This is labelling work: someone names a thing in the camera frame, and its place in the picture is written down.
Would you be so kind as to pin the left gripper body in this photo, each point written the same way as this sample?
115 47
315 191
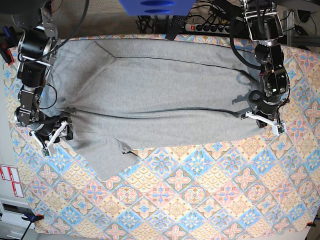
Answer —
268 110

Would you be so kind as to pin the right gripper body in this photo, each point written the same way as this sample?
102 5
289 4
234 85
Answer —
44 128

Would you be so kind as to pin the grey T-shirt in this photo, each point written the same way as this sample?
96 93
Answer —
128 94

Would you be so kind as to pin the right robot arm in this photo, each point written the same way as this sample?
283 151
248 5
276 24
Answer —
36 56

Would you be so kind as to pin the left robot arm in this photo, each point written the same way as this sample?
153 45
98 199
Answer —
264 28

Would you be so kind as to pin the patterned tablecloth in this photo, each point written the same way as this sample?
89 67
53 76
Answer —
259 186

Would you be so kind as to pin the red white label stickers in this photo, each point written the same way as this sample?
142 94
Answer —
10 174

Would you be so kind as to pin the blue orange clamp bottom-left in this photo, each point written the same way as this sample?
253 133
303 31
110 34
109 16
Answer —
32 218

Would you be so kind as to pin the blue orange clamp top-left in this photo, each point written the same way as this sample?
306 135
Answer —
5 46

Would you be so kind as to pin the white power strip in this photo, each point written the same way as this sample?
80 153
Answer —
207 28

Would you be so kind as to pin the orange clamp bottom-right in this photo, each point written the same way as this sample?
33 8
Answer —
311 224

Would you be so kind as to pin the black remote on table edge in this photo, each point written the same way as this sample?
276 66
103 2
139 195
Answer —
177 22

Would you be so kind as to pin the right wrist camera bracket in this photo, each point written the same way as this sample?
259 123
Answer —
46 143

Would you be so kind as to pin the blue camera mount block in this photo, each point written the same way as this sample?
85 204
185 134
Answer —
157 7

